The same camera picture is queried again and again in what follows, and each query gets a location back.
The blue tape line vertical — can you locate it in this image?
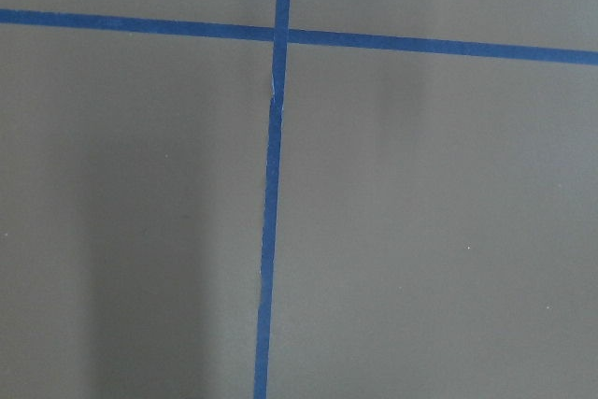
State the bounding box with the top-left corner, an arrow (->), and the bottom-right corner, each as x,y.
253,0 -> 291,398

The blue tape line horizontal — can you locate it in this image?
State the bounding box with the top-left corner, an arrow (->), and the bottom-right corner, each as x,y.
1,8 -> 597,66

